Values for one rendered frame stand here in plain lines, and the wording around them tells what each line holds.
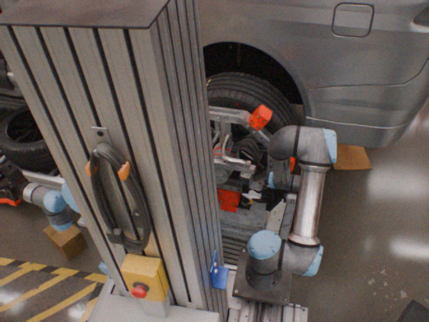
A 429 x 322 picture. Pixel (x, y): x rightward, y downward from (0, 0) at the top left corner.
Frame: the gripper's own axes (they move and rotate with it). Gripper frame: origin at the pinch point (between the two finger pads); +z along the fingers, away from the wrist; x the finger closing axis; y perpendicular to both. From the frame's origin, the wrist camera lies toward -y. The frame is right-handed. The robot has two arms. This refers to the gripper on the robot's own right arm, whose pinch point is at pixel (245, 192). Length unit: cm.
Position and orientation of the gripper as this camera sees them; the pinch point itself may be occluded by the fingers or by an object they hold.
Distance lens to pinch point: 190.0
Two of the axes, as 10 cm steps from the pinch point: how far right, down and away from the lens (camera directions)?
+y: -0.7, -7.3, -6.8
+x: -2.6, 6.7, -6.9
